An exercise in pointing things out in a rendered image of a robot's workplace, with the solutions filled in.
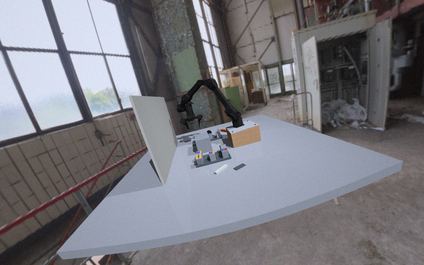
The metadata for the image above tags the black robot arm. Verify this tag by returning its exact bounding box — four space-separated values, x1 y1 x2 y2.
177 79 244 128

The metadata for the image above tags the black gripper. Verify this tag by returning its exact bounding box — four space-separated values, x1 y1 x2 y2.
180 110 203 130

